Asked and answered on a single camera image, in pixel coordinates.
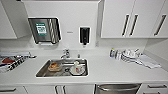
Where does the steel paper towel dispenser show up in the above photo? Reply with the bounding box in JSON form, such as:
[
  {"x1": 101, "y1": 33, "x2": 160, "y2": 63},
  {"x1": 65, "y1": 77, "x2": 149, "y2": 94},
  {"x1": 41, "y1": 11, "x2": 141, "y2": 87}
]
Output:
[{"x1": 27, "y1": 16, "x2": 62, "y2": 46}]

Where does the stainless steel dishwasher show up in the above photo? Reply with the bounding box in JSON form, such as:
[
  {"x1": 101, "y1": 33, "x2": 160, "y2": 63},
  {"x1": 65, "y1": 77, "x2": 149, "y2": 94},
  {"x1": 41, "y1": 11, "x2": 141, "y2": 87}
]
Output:
[{"x1": 94, "y1": 82, "x2": 142, "y2": 94}]

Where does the white wall outlet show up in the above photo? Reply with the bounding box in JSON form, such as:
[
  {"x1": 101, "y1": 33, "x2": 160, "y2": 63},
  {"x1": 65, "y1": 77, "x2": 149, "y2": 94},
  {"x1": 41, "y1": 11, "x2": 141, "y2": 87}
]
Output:
[{"x1": 95, "y1": 41, "x2": 101, "y2": 48}]

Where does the white sink cabinet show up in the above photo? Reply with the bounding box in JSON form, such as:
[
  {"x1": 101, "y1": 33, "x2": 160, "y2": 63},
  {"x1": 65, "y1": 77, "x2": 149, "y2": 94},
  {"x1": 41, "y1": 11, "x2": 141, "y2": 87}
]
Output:
[{"x1": 23, "y1": 83, "x2": 96, "y2": 94}]

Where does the black soap dispenser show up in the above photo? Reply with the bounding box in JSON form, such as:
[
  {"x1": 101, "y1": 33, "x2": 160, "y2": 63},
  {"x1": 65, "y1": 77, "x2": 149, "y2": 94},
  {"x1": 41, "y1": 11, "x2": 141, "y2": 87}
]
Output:
[{"x1": 78, "y1": 26, "x2": 91, "y2": 47}]

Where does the chrome faucet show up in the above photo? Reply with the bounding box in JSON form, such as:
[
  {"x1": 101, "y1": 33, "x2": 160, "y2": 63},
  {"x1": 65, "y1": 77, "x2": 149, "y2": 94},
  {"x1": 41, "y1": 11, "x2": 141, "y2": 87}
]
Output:
[{"x1": 59, "y1": 48, "x2": 72, "y2": 61}]

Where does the plate with food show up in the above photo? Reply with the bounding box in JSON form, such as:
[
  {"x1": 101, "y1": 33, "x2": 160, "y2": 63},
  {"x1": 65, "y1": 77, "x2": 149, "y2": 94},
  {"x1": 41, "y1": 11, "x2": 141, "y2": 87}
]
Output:
[{"x1": 47, "y1": 62, "x2": 63, "y2": 73}]

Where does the blue white soap bottle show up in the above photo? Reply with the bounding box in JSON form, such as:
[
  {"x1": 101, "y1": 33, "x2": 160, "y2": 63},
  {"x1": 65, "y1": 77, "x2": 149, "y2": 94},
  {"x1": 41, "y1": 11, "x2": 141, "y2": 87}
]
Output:
[{"x1": 109, "y1": 47, "x2": 118, "y2": 60}]

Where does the white cup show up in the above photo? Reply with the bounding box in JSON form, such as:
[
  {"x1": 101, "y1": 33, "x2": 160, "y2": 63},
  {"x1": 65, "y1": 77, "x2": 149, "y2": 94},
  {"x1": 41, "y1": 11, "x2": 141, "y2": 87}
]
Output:
[{"x1": 70, "y1": 61, "x2": 85, "y2": 76}]

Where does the steel sink basin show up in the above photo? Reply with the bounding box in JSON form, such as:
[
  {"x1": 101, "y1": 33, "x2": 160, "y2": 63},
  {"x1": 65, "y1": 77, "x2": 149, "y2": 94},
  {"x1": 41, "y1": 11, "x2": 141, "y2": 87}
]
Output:
[{"x1": 35, "y1": 58, "x2": 90, "y2": 79}]

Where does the wire dish rack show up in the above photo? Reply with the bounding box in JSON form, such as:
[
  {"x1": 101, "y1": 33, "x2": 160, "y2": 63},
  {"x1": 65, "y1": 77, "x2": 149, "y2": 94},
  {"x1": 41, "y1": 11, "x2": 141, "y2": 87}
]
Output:
[{"x1": 0, "y1": 52, "x2": 37, "y2": 73}]

